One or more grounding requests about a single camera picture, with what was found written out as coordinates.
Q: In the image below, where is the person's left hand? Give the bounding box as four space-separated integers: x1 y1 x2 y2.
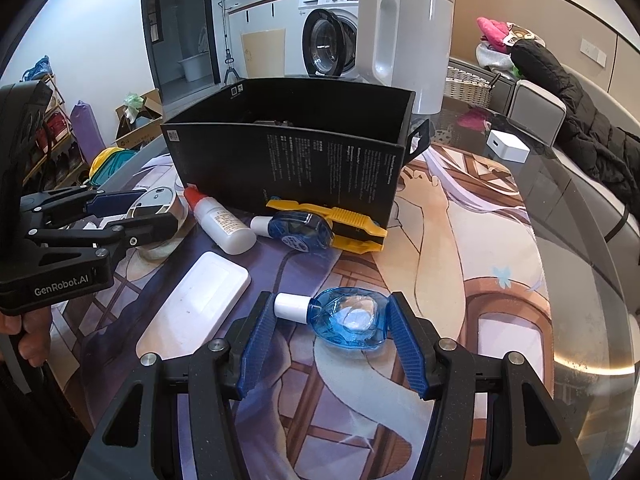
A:
0 305 53 367

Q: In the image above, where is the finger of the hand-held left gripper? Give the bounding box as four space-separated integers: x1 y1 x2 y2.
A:
20 185 147 227
27 213 181 262

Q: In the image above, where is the wall switch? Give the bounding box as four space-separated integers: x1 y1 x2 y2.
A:
582 37 609 66

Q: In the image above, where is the teal yellow bag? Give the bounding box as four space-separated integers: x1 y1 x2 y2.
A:
88 147 136 189

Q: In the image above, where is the purple rolled mat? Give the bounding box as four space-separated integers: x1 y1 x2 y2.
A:
70 101 106 162

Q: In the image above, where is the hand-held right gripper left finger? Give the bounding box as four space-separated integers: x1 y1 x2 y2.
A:
85 290 281 480

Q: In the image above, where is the yellow plastic clip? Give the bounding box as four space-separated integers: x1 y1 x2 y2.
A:
265 198 389 254

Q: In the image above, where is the white washing machine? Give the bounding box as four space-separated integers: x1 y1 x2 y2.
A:
284 0 368 81

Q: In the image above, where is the white electric kettle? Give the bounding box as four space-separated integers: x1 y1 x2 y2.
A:
358 0 455 115

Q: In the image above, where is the brown cardboard box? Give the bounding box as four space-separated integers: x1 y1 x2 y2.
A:
114 89 164 152

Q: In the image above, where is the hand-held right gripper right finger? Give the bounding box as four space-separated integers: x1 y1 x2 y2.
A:
387 291 593 480

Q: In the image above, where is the beige board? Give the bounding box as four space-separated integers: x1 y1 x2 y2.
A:
240 28 286 79

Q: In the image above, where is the mop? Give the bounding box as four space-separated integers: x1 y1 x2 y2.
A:
218 0 242 84

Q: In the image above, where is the black puffer jacket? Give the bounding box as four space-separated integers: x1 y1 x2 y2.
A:
509 39 640 207

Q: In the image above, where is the white power bank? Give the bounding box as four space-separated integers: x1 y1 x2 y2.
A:
136 251 251 361

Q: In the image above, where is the white kitchen cabinet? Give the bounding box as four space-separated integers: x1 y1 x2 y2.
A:
226 0 302 80

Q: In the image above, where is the white charger cube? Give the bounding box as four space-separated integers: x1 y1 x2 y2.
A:
485 129 530 163

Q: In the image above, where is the wicker basket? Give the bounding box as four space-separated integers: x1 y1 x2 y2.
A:
444 66 501 109

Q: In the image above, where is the small white sachet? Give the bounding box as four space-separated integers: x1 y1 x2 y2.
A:
183 185 257 255

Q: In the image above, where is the clear blue bottle white cap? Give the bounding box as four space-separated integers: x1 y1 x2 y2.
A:
273 287 387 352

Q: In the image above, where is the pink cloth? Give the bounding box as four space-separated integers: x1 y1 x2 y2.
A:
475 16 512 54

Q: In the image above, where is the dark glass door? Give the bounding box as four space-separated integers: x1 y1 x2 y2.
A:
139 0 222 107

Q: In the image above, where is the black cardboard box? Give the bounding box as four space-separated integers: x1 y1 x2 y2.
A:
160 78 431 227

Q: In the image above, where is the wooden shoe rack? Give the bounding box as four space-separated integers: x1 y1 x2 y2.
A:
19 74 77 187

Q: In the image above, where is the blue correction tape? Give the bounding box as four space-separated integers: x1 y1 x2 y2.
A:
250 210 334 252

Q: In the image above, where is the patterned plush toy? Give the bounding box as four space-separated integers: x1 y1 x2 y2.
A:
502 22 544 50

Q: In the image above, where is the white bucket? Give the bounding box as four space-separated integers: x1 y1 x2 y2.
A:
178 54 211 83

